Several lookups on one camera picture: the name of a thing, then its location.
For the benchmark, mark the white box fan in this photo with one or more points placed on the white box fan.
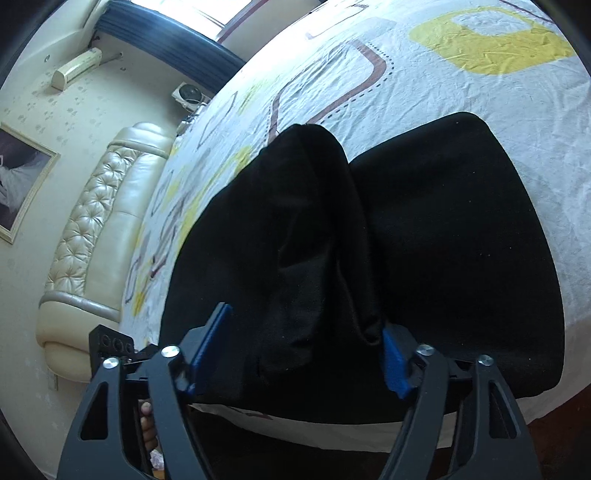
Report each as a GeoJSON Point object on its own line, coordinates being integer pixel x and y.
{"type": "Point", "coordinates": [188, 96]}

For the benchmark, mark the black studded pants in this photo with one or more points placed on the black studded pants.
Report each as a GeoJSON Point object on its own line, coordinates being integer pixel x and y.
{"type": "Point", "coordinates": [438, 230]}

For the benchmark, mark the cream tufted leather headboard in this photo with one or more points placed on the cream tufted leather headboard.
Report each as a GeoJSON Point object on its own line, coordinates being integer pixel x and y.
{"type": "Point", "coordinates": [101, 217]}

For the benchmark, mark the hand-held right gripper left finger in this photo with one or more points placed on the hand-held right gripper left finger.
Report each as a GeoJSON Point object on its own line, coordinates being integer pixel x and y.
{"type": "Point", "coordinates": [210, 341]}

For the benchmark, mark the dark blue curtain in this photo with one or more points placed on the dark blue curtain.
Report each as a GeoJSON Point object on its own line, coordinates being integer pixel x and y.
{"type": "Point", "coordinates": [184, 39]}

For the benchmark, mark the person's left hand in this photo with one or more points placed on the person's left hand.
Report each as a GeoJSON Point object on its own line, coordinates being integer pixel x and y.
{"type": "Point", "coordinates": [147, 424]}

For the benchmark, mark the cream wall air conditioner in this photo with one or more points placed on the cream wall air conditioner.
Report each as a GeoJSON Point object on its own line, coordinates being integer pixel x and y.
{"type": "Point", "coordinates": [76, 69]}

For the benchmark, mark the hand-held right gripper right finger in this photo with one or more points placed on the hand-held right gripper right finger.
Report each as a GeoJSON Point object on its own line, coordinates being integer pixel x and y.
{"type": "Point", "coordinates": [395, 364]}

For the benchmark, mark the framed wall picture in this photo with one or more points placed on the framed wall picture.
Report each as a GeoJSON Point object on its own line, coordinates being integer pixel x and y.
{"type": "Point", "coordinates": [21, 180]}

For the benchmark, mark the bed with patterned sheet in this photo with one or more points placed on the bed with patterned sheet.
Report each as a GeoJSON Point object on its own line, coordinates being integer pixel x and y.
{"type": "Point", "coordinates": [461, 92]}

